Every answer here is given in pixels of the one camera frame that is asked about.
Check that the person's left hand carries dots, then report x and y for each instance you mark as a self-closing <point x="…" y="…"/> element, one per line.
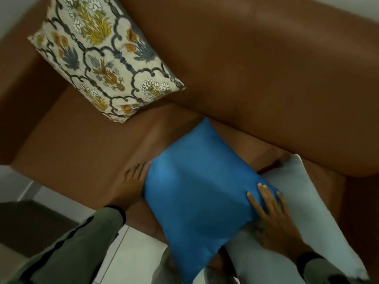
<point x="132" y="187"/>

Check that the person's right hand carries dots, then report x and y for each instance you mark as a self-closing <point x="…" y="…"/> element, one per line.
<point x="275" y="224"/>

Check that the person's right middle finger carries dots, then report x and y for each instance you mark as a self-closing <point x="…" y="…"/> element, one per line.
<point x="266" y="198"/>

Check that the person's left fingers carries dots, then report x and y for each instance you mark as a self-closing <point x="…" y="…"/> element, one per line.
<point x="139" y="171"/>

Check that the blue cushion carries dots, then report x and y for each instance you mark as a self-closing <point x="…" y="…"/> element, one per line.
<point x="198" y="201"/>

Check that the person's left forearm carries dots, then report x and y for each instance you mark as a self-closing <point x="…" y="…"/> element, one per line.
<point x="71" y="248"/>

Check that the person's right forearm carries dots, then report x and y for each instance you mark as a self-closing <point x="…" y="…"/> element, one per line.
<point x="324" y="269"/>

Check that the pale grey cushion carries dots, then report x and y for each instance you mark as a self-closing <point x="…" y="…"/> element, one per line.
<point x="299" y="221"/>

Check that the brown leather sofa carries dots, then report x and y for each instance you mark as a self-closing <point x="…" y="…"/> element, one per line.
<point x="237" y="85"/>

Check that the floral patterned cushion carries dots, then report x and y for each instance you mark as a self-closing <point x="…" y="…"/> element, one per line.
<point x="103" y="56"/>

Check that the dark brown rug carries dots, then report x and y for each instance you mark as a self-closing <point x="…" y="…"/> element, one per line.
<point x="26" y="224"/>

